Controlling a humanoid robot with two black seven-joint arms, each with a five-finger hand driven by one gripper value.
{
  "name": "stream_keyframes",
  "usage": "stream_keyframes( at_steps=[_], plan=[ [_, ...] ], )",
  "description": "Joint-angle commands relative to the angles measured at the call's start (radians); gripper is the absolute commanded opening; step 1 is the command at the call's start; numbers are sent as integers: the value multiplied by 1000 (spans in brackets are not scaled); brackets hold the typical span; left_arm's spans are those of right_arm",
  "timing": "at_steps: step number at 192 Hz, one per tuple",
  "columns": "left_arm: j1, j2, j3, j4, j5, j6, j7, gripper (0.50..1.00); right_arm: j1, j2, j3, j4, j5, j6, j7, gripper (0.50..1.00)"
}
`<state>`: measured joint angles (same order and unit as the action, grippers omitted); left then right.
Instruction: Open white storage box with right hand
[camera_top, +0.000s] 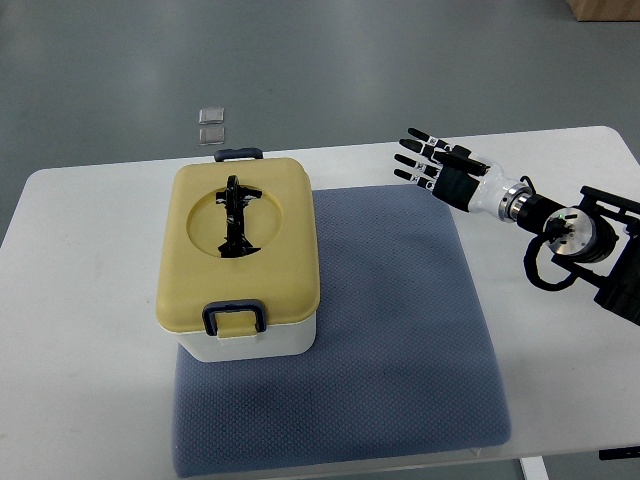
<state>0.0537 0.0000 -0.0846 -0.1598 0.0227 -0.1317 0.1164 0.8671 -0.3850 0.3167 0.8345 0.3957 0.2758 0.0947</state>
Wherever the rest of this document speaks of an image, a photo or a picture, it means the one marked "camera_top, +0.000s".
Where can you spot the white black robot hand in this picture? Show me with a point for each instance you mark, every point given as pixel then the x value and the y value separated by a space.
pixel 459 177

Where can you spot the yellow box lid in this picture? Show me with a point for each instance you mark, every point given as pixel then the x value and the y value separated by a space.
pixel 240 251

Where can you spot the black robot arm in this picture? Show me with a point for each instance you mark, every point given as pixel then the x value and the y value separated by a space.
pixel 581 235

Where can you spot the brown cardboard box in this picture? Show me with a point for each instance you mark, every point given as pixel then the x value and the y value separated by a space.
pixel 605 10

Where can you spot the white storage box base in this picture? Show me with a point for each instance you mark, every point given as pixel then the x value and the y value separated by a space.
pixel 277 340

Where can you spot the blue grey fabric mat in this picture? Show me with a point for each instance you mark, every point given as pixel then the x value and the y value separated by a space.
pixel 402 363

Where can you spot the upper grey floor plate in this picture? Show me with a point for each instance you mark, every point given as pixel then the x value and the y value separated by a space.
pixel 211 115

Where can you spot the white table leg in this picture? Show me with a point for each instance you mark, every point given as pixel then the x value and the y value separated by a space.
pixel 533 468

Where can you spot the black table control panel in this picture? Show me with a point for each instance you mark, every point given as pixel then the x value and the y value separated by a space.
pixel 619 453

